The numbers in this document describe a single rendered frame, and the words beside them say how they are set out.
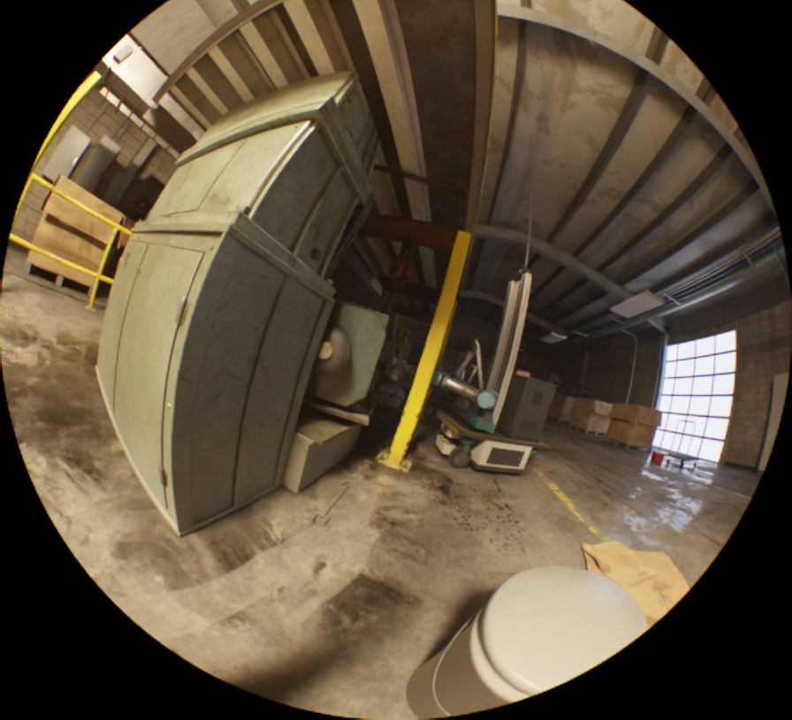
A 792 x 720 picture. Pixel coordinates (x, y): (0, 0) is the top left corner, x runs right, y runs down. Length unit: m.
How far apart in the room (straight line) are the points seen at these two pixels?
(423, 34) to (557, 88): 4.11
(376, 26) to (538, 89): 4.26
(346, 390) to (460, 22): 1.79
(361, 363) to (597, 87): 5.44
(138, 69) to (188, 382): 3.25
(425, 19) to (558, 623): 1.78
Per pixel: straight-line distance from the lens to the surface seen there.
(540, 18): 4.30
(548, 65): 5.14
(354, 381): 1.07
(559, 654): 0.43
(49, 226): 3.75
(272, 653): 0.70
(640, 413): 6.89
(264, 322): 0.66
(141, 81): 3.39
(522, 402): 2.03
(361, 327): 1.07
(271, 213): 0.68
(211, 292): 0.52
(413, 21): 1.43
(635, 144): 5.88
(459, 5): 1.38
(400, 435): 1.58
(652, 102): 5.58
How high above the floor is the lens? 0.68
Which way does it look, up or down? 8 degrees up
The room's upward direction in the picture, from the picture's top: 18 degrees clockwise
